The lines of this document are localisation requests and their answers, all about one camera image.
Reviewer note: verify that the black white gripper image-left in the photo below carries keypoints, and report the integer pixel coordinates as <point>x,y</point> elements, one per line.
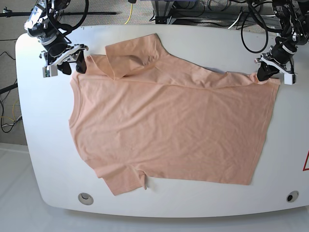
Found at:
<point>60,53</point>

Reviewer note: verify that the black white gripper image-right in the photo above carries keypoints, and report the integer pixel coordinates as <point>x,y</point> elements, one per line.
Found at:
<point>279,59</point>

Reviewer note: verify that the peach pink T-shirt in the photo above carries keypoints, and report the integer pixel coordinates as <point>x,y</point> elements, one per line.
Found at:
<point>141,112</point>

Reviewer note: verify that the black tripod stand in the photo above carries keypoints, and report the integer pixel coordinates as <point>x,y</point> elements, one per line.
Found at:
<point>66,15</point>

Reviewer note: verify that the red triangle sticker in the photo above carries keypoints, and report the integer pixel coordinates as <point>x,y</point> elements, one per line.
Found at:
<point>306,164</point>

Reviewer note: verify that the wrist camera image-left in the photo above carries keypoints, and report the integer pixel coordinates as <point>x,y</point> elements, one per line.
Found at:
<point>49,71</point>

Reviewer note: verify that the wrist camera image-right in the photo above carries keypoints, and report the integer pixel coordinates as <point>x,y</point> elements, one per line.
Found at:
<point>289,78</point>

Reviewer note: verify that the aluminium frame stand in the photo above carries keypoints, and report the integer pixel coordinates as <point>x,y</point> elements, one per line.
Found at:
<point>228,14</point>

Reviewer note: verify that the right table cable grommet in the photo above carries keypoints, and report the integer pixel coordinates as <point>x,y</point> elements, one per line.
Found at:
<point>292,196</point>

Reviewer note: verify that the table cable grommet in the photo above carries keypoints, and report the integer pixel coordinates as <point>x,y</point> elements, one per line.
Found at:
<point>292,196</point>
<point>85,198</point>

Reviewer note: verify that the left table cable grommet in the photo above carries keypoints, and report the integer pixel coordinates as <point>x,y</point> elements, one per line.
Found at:
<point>85,198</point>

